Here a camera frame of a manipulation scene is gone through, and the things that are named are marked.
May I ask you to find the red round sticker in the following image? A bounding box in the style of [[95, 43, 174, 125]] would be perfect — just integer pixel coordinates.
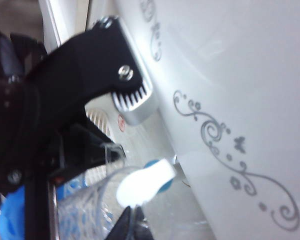
[[116, 112, 127, 133]]

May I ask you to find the white tap with blue collar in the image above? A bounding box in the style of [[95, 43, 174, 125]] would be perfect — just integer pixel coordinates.
[[116, 157, 178, 206]]

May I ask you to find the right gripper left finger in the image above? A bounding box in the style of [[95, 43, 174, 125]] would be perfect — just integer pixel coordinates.
[[106, 205, 135, 240]]

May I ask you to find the white water dispenser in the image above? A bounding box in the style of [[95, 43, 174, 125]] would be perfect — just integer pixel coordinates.
[[37, 0, 300, 240]]

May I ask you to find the blue cloth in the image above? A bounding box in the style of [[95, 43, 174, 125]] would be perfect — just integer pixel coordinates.
[[0, 186, 27, 240]]

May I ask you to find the white drip tray grille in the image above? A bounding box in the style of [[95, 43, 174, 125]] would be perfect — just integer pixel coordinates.
[[85, 108, 115, 142]]

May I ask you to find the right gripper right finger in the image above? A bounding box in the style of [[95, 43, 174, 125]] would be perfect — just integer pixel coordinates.
[[135, 204, 156, 240]]

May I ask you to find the clear plastic mug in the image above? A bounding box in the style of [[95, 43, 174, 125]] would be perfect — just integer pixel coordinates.
[[56, 163, 141, 240]]

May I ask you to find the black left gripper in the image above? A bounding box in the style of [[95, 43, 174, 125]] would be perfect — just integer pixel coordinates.
[[0, 77, 128, 240]]

